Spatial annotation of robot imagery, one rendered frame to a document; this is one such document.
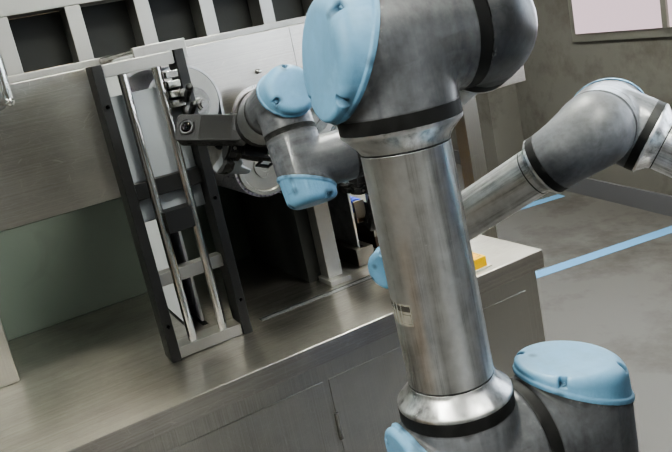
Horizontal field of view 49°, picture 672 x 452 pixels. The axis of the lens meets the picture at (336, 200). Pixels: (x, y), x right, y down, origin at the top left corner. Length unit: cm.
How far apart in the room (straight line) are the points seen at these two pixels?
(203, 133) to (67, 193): 64
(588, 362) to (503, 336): 78
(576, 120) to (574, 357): 41
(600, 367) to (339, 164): 43
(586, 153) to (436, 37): 51
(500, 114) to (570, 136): 440
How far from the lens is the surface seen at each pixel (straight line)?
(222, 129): 117
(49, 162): 175
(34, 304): 180
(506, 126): 554
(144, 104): 135
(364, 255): 165
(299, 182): 100
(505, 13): 68
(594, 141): 112
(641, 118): 121
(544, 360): 83
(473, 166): 244
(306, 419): 139
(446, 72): 66
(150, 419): 125
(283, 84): 101
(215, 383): 128
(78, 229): 178
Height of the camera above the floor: 144
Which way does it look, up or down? 14 degrees down
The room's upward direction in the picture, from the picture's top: 12 degrees counter-clockwise
